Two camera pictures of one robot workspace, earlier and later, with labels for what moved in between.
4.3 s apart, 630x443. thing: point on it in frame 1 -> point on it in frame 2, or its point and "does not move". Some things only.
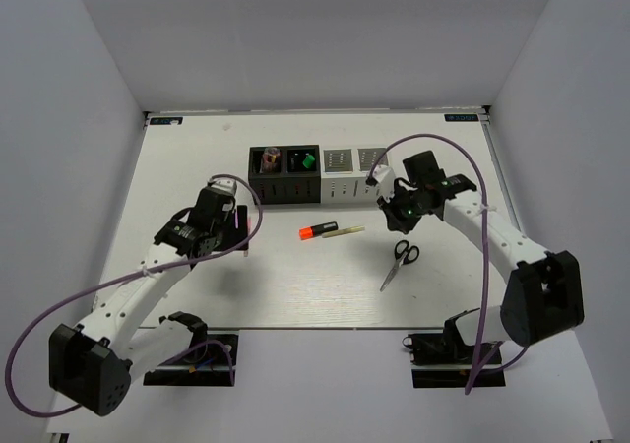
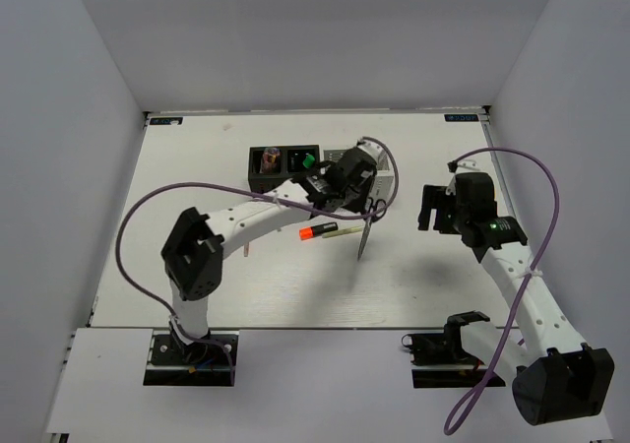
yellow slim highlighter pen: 342,231 does not move
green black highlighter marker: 308,160 does not move
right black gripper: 395,222 -> 436,197
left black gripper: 236,234 -> 358,205
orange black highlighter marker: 308,232 does not move
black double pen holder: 285,174 does not move
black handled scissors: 405,255 -> 375,211
